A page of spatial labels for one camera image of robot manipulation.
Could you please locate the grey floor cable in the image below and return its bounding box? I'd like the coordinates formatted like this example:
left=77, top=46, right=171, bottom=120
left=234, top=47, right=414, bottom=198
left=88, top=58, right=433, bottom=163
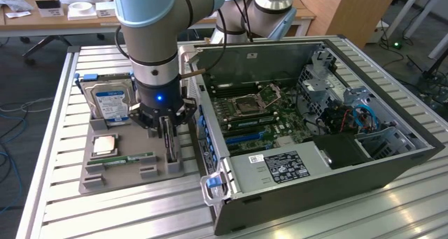
left=0, top=96, right=56, bottom=113

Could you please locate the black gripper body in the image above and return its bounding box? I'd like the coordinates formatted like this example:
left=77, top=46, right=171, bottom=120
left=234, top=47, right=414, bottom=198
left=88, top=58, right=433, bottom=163
left=135, top=78, right=185, bottom=131

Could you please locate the open metal socket cover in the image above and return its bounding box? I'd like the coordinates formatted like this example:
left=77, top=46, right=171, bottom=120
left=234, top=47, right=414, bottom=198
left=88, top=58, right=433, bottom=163
left=258, top=83, right=282, bottom=108

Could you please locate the blue data wire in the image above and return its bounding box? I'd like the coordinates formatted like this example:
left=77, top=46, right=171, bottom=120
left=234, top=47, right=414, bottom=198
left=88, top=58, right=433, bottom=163
left=351, top=105, right=381, bottom=131

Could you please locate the green RAM stick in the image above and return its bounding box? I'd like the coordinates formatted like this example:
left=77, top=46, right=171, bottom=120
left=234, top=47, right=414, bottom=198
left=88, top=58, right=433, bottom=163
left=86, top=152, right=155, bottom=168

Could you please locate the blue floor cable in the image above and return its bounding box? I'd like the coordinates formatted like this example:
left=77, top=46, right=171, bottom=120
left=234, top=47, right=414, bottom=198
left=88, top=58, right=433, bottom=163
left=0, top=113, right=26, bottom=212

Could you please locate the white desk frame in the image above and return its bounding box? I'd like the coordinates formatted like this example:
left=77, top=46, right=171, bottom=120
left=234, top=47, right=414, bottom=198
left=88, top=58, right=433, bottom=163
left=381, top=0, right=448, bottom=59

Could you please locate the graphics card with metal bracket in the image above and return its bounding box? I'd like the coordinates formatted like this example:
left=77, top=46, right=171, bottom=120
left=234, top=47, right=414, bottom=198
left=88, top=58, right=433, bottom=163
left=159, top=115, right=180, bottom=164

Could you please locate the red wire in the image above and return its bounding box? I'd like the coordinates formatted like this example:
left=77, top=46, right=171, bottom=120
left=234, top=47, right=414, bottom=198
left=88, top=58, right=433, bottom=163
left=341, top=109, right=351, bottom=132

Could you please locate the low silver disk bay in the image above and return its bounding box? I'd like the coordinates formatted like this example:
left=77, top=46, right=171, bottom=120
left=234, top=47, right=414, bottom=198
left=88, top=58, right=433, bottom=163
left=354, top=126, right=421, bottom=160

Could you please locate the black power connector bundle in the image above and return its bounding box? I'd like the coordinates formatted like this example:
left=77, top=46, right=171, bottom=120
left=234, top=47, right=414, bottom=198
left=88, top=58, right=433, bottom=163
left=319, top=107, right=346, bottom=134

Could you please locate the tall silver drive cage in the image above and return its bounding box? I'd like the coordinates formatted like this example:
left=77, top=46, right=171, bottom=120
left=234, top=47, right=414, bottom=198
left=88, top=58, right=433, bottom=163
left=296, top=63, right=350, bottom=116

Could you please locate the white box with black top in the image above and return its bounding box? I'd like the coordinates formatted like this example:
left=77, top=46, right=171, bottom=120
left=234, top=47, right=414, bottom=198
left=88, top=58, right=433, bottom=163
left=36, top=0, right=64, bottom=17

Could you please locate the black open PC case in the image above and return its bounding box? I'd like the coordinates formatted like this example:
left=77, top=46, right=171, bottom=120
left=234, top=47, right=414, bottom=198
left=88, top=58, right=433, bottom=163
left=177, top=38, right=445, bottom=236

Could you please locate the grey power supply unit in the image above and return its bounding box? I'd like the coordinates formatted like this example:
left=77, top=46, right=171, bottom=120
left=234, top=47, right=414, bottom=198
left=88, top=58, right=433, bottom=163
left=228, top=141, right=331, bottom=193

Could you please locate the silver CPU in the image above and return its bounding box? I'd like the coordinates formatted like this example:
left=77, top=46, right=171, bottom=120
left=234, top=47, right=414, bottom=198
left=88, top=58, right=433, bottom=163
left=90, top=137, right=116, bottom=156

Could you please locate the grey parts rack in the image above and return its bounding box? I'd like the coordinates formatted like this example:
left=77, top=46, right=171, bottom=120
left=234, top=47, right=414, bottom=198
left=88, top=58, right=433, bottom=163
left=78, top=92, right=184, bottom=195

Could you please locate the white tape roll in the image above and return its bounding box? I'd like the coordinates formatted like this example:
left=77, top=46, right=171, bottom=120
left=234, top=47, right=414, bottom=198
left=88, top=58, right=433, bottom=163
left=68, top=2, right=92, bottom=14

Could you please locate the green motherboard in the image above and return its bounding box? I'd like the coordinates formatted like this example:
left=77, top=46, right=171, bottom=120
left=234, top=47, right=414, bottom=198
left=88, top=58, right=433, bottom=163
left=200, top=72, right=315, bottom=156

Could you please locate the wooden cabinet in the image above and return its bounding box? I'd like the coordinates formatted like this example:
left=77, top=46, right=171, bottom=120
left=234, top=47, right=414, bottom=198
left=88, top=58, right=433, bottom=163
left=290, top=0, right=401, bottom=47

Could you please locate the white floor power unit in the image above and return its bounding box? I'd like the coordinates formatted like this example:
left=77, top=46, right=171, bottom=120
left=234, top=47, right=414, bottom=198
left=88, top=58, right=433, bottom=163
left=374, top=20, right=390, bottom=45

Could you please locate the CPU socket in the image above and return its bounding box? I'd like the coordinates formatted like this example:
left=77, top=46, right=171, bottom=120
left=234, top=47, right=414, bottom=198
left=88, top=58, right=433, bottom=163
left=232, top=95, right=262, bottom=113

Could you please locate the flat white box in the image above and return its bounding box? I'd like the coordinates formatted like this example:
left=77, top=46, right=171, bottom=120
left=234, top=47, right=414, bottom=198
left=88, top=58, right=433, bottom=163
left=66, top=7, right=97, bottom=21

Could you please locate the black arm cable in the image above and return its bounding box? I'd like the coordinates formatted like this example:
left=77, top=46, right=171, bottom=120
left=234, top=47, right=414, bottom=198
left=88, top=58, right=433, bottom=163
left=113, top=0, right=255, bottom=79

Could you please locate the black office chair base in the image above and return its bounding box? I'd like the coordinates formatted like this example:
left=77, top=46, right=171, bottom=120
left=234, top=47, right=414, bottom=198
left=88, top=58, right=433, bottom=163
left=20, top=34, right=106, bottom=64

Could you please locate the small white cube box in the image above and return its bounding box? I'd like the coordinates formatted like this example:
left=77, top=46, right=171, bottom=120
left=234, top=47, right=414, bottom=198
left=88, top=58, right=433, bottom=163
left=94, top=2, right=116, bottom=18

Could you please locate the hard disk in blue caddy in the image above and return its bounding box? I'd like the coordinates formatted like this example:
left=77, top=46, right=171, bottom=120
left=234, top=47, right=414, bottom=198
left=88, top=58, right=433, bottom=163
left=74, top=71, right=137, bottom=127

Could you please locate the blue expansion slot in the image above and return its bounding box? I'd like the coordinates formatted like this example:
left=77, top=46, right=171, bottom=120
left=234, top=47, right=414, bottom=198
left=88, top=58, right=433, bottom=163
left=224, top=132, right=266, bottom=145

